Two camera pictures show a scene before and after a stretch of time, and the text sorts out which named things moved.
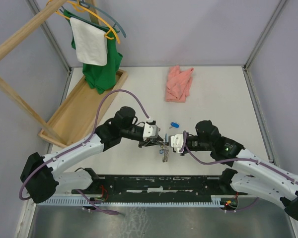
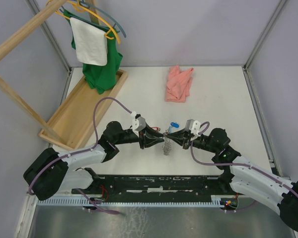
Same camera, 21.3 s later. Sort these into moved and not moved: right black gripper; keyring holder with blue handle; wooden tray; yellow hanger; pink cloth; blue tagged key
Moved: keyring holder with blue handle; right black gripper
Not moved: blue tagged key; wooden tray; pink cloth; yellow hanger
